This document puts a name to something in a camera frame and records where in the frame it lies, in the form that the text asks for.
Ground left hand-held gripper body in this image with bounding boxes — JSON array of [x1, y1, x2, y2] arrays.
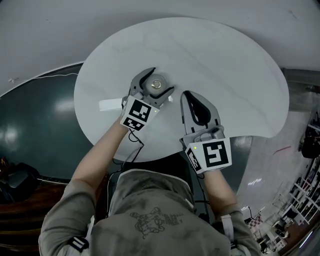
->
[[119, 87, 161, 132]]

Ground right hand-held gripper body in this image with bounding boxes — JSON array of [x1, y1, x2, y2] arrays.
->
[[179, 125, 233, 175]]

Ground person's left forearm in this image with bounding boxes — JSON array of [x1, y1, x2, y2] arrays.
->
[[71, 117, 145, 187]]

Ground person's right forearm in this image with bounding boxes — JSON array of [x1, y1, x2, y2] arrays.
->
[[203, 168, 239, 216]]

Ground white kidney-shaped table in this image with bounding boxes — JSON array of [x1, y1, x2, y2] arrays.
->
[[73, 16, 290, 163]]

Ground grey printed shirt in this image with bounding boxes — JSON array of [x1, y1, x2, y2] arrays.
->
[[38, 168, 262, 256]]

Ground checkered cloth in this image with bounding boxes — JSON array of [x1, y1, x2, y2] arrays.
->
[[248, 216, 263, 230]]

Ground black bag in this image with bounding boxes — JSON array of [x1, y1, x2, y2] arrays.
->
[[301, 123, 320, 158]]

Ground black chair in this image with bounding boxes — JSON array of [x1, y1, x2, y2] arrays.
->
[[0, 162, 42, 202]]

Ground brown wooden furniture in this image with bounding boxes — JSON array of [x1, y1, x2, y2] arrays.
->
[[0, 178, 76, 256]]

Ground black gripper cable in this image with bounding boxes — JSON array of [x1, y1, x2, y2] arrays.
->
[[112, 129, 145, 166]]

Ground white harness strap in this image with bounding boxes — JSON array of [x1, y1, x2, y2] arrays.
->
[[219, 214, 238, 251], [68, 214, 96, 252]]

